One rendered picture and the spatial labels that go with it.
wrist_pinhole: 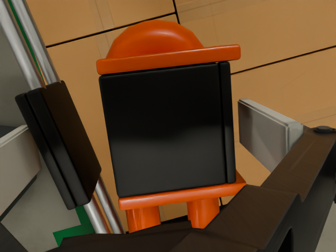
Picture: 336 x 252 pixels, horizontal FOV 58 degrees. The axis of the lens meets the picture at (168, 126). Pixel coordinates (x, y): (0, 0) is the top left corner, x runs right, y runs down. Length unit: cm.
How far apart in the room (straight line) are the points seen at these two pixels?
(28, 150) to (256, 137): 13
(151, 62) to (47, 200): 152
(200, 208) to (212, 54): 10
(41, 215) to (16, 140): 152
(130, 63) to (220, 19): 74
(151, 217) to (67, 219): 148
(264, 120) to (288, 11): 80
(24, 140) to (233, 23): 77
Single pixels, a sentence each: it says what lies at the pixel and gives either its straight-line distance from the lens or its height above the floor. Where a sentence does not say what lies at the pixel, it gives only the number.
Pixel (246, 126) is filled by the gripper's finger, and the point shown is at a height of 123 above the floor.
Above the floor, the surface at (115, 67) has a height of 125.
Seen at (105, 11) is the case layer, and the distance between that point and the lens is 87.
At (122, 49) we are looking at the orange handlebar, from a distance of 17.
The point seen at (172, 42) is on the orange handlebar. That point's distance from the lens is 17.
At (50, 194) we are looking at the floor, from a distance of 163.
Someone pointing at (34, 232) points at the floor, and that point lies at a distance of 176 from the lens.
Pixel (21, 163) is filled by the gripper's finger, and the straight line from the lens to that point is 18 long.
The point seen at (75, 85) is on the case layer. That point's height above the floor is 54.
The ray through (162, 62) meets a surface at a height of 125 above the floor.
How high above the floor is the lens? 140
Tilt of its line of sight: 75 degrees down
